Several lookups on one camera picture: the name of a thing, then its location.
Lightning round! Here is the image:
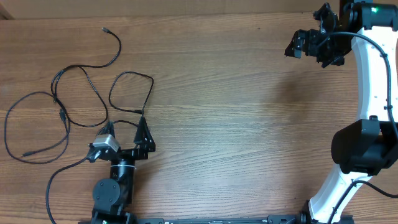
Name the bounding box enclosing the brown cardboard wall panel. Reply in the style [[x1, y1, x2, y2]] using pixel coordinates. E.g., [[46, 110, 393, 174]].
[[1, 0, 324, 19]]

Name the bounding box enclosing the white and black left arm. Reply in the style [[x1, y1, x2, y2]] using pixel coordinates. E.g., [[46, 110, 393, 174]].
[[87, 116, 156, 224]]

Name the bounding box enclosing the thin black micro USB cable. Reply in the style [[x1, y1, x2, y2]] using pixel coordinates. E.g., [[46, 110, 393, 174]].
[[108, 70, 155, 128]]

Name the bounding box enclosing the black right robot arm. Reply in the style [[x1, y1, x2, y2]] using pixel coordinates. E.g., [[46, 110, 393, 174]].
[[285, 1, 397, 223]]

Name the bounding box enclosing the black USB cable bundle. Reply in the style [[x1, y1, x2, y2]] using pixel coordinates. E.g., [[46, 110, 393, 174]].
[[50, 27, 123, 128]]

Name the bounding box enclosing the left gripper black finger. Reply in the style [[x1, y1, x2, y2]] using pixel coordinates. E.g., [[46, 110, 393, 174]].
[[134, 116, 155, 152], [96, 121, 115, 137]]

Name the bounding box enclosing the short black cable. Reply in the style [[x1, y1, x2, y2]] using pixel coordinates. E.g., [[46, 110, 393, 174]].
[[3, 91, 72, 165]]

